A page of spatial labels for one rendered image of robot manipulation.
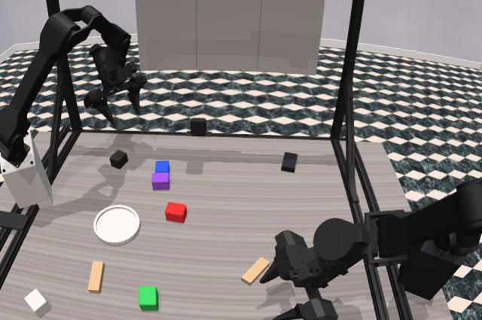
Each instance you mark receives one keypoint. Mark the green block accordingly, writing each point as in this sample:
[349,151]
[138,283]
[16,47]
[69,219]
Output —
[148,298]

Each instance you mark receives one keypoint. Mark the blue block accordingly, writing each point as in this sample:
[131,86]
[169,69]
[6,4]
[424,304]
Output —
[162,166]

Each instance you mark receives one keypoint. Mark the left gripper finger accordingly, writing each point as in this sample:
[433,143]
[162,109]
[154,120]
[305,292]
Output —
[272,272]
[292,313]

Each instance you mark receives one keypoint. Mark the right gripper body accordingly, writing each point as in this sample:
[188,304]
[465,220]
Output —
[95,95]

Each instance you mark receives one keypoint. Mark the tan rectangular block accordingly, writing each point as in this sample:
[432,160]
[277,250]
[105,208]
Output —
[96,277]

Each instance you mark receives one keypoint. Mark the white saucer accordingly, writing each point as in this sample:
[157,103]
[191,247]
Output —
[116,225]

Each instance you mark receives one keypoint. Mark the red block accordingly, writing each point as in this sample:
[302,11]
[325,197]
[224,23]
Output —
[176,212]

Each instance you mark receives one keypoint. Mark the white block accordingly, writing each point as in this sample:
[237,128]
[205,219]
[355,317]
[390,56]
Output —
[38,304]

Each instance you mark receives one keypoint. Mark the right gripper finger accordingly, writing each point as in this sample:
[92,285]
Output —
[104,109]
[134,98]

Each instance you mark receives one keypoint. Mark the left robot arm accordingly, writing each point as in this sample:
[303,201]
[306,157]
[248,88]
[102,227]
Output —
[399,233]

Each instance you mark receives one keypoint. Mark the purple block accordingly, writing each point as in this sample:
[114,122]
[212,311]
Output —
[160,181]

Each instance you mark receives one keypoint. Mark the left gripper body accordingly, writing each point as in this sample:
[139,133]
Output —
[316,308]

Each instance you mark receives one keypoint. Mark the tan flat bar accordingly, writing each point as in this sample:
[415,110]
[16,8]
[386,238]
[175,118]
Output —
[255,271]

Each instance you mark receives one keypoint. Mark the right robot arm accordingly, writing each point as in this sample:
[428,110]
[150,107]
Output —
[58,37]

